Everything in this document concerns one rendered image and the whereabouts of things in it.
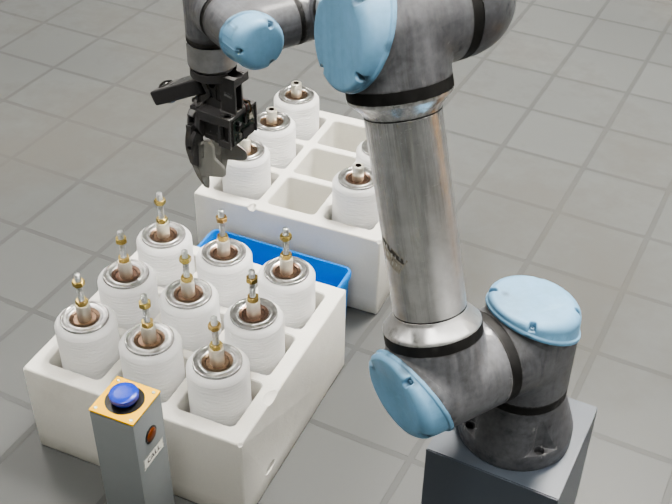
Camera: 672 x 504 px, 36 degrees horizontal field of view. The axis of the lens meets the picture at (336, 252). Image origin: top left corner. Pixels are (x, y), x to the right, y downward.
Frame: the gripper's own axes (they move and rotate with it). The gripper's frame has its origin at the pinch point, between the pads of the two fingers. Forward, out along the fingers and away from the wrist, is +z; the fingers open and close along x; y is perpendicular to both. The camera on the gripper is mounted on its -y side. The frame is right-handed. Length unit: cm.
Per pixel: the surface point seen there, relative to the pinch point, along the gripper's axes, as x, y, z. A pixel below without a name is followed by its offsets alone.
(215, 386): -25.8, 19.2, 16.0
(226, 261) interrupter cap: -2.2, 3.8, 15.1
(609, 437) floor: 19, 68, 41
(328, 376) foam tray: 2.7, 21.1, 37.0
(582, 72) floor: 140, 16, 40
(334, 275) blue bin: 21.0, 10.9, 31.0
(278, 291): -3.0, 14.9, 16.0
